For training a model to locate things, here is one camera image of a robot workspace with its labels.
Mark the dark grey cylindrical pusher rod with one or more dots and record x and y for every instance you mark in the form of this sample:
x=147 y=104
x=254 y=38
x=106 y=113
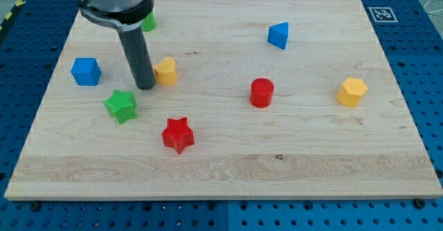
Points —
x=136 y=52

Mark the yellow heart block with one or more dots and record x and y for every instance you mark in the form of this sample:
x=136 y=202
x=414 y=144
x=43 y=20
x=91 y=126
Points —
x=166 y=72

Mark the green block behind arm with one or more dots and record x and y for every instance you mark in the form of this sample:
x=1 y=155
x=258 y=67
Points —
x=149 y=23

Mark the blue cube block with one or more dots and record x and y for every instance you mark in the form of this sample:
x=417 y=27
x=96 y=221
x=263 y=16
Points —
x=86 y=71

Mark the green star block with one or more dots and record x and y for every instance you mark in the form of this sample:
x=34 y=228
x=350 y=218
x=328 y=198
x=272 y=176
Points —
x=121 y=105

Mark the red star block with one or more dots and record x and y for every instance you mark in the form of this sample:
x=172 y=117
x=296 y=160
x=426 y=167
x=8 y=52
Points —
x=178 y=135

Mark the wooden board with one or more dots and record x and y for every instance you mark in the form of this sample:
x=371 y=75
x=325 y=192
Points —
x=305 y=145

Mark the red cylinder block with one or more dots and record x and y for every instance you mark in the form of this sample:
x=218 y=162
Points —
x=261 y=92

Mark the blue triangle block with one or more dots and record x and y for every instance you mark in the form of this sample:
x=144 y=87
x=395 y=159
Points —
x=278 y=35

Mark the yellow hexagon block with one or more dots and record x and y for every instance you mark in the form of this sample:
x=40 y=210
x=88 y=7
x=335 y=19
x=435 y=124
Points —
x=351 y=92

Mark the white fiducial marker tag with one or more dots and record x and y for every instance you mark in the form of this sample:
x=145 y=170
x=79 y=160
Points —
x=383 y=14

